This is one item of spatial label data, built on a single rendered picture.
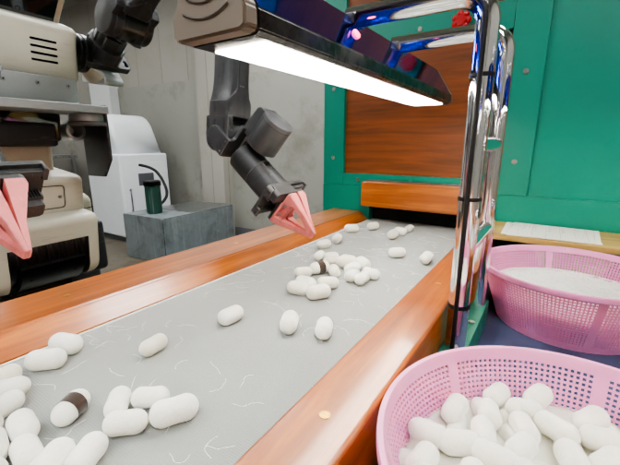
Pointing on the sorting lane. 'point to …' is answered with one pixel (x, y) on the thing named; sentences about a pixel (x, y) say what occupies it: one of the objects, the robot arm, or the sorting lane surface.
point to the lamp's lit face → (320, 71)
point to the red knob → (461, 18)
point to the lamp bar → (306, 39)
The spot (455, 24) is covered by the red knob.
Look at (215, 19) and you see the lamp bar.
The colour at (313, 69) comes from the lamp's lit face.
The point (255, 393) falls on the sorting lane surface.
